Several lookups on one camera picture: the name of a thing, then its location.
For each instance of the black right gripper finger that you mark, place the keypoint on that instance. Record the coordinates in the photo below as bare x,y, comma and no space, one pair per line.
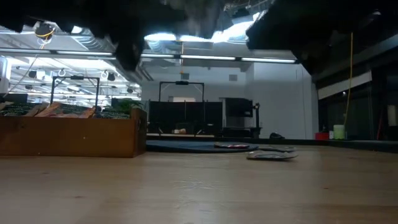
317,60

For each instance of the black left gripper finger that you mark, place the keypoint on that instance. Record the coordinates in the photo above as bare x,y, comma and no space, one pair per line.
130,53

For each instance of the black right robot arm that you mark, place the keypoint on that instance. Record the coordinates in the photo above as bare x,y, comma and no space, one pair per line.
367,9

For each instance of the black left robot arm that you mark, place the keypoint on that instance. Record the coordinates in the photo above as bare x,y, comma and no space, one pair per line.
31,12

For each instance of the green potted plant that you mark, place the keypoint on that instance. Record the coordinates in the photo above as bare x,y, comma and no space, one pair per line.
127,105

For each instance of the bright ceiling light panel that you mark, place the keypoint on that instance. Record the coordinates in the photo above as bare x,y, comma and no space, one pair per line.
192,38

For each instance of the pale green cup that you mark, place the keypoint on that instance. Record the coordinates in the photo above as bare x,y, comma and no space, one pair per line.
339,132

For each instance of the red container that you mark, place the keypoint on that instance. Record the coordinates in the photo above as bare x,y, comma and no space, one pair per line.
322,136

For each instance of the long ceiling light tube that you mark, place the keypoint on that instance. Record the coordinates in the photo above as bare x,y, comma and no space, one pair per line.
217,58

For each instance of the black partition panels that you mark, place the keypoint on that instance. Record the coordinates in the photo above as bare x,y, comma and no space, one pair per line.
186,116

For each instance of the black rounded object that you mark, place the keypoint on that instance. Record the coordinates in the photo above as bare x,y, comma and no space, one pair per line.
276,136

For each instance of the black monitor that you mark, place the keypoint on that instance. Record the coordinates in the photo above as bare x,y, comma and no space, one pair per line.
238,107

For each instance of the wooden three-compartment tray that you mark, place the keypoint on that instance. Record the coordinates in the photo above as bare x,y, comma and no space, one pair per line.
68,138

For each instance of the black metal gantry frame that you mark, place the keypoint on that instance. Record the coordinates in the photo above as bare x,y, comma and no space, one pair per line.
182,82

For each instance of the grey wall vent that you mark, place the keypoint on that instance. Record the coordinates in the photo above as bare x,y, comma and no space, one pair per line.
233,77

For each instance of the black camera stand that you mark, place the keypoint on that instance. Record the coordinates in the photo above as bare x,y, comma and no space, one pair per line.
257,118

